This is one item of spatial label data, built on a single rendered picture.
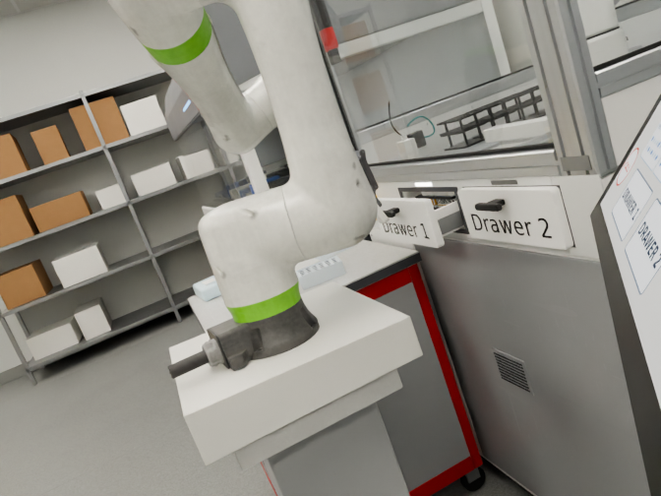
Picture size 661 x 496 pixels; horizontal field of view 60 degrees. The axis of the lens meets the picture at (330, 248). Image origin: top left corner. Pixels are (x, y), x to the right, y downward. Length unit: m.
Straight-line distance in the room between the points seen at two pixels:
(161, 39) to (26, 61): 4.63
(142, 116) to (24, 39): 1.20
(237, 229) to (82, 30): 4.76
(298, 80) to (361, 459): 0.62
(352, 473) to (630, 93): 0.75
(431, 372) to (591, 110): 0.91
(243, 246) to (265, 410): 0.25
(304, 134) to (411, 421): 0.99
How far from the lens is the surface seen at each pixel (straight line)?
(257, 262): 0.90
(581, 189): 0.99
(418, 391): 1.62
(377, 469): 1.03
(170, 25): 0.93
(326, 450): 0.98
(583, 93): 0.94
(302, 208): 0.88
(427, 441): 1.69
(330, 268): 1.52
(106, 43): 5.54
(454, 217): 1.30
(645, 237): 0.47
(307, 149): 0.87
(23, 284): 5.08
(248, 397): 0.86
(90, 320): 5.09
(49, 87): 5.50
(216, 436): 0.87
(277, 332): 0.93
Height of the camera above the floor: 1.16
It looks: 12 degrees down
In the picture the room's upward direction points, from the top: 20 degrees counter-clockwise
